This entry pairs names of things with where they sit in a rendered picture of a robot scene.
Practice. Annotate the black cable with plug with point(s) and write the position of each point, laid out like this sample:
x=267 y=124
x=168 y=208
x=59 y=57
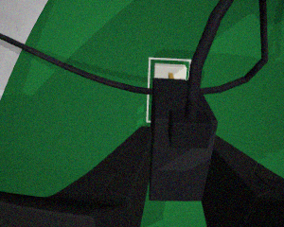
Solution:
x=183 y=125

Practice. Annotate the green circuit board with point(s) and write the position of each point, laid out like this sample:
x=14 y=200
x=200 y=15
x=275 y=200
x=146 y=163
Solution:
x=56 y=125

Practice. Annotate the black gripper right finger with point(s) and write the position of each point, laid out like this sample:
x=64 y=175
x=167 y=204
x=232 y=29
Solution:
x=239 y=192

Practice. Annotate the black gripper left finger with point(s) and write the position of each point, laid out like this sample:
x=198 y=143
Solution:
x=112 y=194

